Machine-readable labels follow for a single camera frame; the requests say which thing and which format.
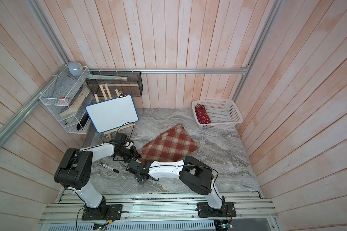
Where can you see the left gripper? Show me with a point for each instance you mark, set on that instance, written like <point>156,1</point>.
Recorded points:
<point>134,152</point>

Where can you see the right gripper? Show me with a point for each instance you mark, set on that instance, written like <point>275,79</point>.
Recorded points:
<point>139,179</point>

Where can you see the red plaid skirt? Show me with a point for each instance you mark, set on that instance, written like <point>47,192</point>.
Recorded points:
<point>170,146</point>

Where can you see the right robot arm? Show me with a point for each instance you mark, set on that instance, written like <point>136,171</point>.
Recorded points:
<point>196,175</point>

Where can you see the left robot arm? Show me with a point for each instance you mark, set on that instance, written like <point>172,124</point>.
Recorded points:
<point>74,170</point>

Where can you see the black marker pen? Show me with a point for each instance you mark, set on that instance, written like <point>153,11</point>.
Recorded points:
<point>109,167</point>

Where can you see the white dry-erase board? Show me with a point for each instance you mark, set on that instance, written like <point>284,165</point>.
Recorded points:
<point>112,114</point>

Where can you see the red dotted rolled skirt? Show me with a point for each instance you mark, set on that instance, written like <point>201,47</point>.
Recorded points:
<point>202,115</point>

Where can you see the green ruler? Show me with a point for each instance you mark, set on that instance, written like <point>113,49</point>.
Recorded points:
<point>104,77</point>

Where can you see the white plastic basket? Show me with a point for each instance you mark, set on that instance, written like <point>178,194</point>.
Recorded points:
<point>223,113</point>

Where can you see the grey round speaker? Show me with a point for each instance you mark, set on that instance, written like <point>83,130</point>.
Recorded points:
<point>75,69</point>

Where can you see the aluminium mounting rail frame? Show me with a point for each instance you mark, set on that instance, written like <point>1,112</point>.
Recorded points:
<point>164,207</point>

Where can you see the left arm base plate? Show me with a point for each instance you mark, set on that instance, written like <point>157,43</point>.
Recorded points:
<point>103,212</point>

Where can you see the black mesh wall basket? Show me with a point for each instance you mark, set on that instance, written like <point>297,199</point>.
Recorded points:
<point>132,86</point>

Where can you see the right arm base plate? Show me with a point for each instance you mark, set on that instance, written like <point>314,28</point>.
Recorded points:
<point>226,211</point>

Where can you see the books in wire rack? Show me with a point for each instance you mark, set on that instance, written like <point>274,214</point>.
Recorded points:
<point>76,102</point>

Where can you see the white wire shelf rack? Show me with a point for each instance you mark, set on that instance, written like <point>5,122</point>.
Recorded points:
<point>60,93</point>

